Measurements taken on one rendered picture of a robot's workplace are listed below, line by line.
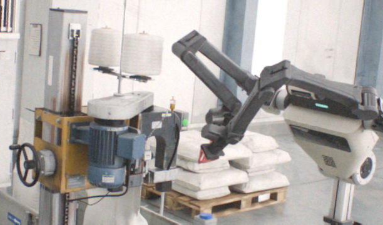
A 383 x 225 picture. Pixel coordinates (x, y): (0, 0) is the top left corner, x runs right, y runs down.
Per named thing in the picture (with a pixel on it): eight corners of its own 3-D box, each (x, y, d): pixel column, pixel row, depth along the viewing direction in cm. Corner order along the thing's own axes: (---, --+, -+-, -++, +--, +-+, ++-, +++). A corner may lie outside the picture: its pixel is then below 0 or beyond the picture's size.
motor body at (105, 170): (131, 187, 265) (136, 126, 261) (100, 192, 255) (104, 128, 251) (109, 177, 276) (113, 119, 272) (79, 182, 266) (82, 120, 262)
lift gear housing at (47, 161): (55, 178, 269) (56, 152, 267) (43, 179, 265) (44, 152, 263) (42, 172, 276) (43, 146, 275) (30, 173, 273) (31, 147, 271)
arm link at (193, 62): (191, 49, 253) (178, 38, 261) (181, 59, 253) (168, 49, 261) (246, 107, 282) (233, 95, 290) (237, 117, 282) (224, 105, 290)
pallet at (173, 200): (285, 201, 650) (287, 187, 647) (199, 222, 565) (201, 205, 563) (224, 180, 706) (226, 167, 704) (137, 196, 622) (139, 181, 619)
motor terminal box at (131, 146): (144, 162, 263) (147, 133, 261) (132, 167, 254) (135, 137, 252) (126, 159, 266) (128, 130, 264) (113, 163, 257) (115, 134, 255)
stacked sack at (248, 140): (281, 151, 642) (283, 136, 640) (250, 155, 613) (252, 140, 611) (231, 137, 690) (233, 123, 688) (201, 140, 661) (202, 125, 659)
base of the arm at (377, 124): (382, 102, 253) (370, 129, 251) (373, 92, 248) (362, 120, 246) (402, 105, 247) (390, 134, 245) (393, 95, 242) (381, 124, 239)
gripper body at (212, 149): (198, 146, 275) (208, 135, 270) (216, 144, 282) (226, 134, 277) (205, 159, 272) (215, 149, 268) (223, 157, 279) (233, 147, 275)
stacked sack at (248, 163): (294, 165, 644) (295, 150, 642) (246, 172, 598) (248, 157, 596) (260, 155, 676) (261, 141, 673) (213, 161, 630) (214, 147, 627)
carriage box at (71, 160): (126, 185, 288) (131, 114, 283) (59, 194, 265) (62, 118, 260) (94, 171, 306) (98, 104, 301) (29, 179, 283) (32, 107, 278)
